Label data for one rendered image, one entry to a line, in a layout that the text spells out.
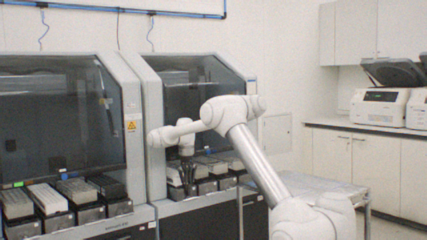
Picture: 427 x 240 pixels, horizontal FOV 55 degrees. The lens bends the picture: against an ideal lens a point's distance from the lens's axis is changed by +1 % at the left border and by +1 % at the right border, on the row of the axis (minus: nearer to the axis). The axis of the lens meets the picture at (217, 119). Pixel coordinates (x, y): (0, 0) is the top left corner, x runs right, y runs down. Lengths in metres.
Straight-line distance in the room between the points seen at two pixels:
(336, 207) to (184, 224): 1.08
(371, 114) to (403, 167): 0.57
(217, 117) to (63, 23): 1.91
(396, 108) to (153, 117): 2.44
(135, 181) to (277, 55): 2.57
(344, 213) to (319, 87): 3.38
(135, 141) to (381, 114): 2.56
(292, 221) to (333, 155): 3.04
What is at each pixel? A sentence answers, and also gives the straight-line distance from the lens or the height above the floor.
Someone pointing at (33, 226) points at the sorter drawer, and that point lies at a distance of 2.13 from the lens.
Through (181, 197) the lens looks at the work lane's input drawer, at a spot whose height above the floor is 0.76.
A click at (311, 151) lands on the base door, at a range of 4.71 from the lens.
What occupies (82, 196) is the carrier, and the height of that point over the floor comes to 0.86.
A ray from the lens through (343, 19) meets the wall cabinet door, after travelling 4.75.
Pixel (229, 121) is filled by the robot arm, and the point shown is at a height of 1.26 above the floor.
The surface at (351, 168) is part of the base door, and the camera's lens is 4.42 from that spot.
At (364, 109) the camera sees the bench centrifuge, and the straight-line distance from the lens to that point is 4.25.
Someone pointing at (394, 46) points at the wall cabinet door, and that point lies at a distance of 4.40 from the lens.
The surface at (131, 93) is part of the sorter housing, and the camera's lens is 2.27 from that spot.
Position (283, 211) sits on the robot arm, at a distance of 1.55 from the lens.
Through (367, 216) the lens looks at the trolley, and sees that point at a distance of 2.43.
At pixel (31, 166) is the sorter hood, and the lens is 2.14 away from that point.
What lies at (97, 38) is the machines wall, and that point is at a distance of 3.40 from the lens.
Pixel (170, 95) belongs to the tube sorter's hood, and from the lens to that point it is 2.36.
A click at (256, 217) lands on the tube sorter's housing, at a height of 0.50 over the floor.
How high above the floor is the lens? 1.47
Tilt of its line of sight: 7 degrees down
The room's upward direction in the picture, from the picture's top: 2 degrees counter-clockwise
